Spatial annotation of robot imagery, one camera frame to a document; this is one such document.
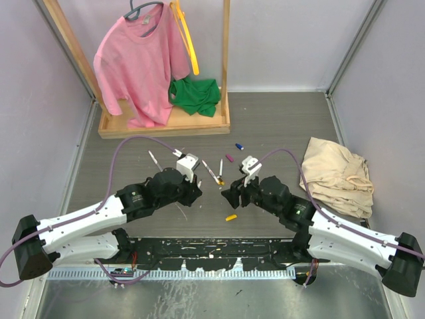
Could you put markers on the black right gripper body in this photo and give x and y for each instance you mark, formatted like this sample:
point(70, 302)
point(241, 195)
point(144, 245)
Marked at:
point(248, 193)

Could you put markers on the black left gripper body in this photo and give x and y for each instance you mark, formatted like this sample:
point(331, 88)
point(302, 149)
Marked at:
point(184, 191)

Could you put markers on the yellow pen cap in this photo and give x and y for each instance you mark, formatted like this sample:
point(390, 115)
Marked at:
point(231, 217)

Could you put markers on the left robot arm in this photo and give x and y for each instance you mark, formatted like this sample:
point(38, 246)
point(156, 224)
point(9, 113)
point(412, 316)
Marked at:
point(38, 242)

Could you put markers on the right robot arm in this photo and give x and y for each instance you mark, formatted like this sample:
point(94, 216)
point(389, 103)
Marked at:
point(396, 260)

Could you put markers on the white pen purple end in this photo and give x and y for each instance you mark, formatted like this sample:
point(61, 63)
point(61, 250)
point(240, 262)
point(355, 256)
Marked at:
point(155, 161)

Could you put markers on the white marker orange tip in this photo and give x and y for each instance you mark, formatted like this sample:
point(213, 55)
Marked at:
point(210, 172)

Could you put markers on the white marker blue end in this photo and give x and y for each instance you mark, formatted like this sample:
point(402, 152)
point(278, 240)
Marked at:
point(220, 168)

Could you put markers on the wooden rack base tray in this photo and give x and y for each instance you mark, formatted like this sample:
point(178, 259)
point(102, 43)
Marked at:
point(179, 123)

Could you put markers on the green cloth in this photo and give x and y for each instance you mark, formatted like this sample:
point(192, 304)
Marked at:
point(195, 96)

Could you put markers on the beige cloth bag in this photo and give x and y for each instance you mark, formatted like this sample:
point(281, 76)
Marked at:
point(338, 178)

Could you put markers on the pink shirt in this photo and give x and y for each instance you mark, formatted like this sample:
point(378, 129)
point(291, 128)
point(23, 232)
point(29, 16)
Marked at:
point(136, 61)

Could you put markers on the grey clothes hanger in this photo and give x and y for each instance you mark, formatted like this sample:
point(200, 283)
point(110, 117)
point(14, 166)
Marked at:
point(142, 13)

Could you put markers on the yellow hanger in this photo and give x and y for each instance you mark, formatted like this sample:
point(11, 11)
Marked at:
point(179, 17)

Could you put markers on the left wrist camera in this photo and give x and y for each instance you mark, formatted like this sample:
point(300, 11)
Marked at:
point(186, 165)

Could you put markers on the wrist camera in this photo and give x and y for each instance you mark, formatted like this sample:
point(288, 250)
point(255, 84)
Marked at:
point(186, 165)
point(250, 167)

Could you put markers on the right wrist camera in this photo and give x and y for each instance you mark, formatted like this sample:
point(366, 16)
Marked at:
point(250, 167)

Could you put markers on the wooden rack right post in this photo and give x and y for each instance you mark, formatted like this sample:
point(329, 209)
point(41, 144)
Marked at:
point(225, 36)

